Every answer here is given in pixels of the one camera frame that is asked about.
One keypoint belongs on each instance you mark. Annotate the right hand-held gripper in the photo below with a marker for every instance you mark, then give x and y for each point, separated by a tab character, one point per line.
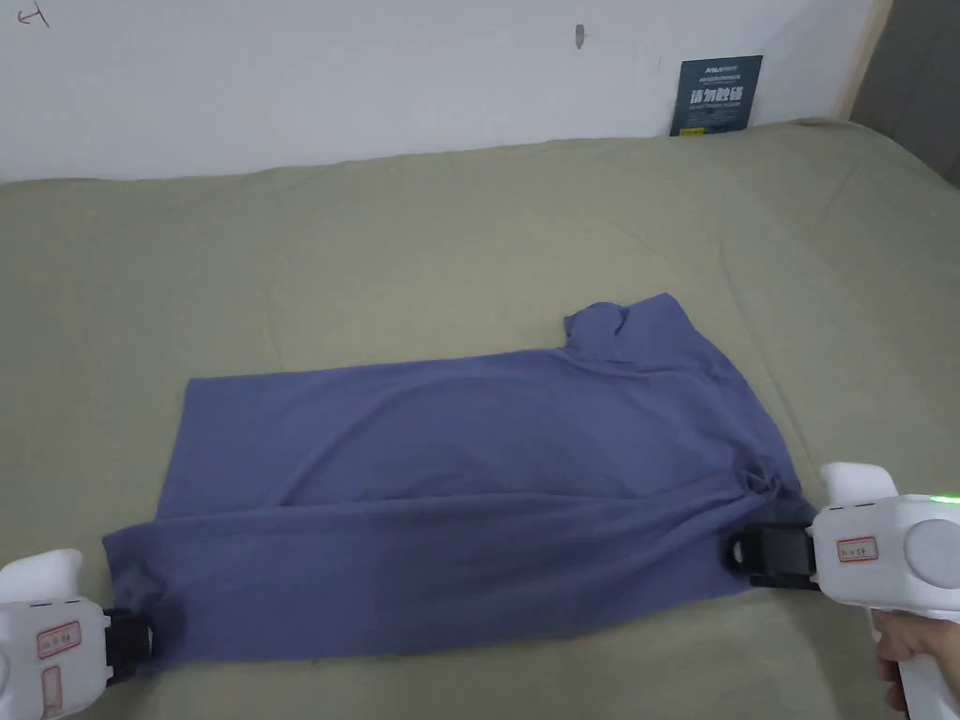
892	547

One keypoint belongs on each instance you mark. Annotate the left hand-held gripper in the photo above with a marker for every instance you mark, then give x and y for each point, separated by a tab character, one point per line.
45	622

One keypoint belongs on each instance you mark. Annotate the dark blue shirt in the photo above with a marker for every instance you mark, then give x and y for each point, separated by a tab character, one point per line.
465	465

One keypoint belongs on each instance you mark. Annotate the person's right hand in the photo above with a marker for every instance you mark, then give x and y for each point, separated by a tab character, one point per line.
919	645

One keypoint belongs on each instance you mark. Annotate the dark blue printed card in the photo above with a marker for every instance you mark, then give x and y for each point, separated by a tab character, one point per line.
718	94

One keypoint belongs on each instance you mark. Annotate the bed with beige sheet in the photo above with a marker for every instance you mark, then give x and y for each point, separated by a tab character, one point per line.
360	247

